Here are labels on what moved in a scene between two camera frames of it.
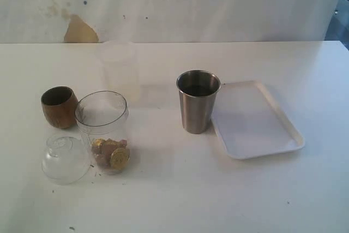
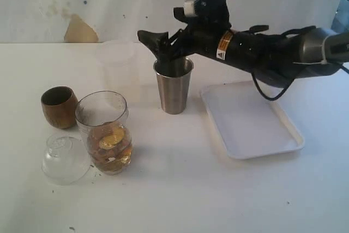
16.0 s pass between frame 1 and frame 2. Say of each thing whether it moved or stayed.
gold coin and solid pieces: moved
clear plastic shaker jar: stayed
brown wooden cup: stayed
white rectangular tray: stayed
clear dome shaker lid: stayed
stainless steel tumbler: moved
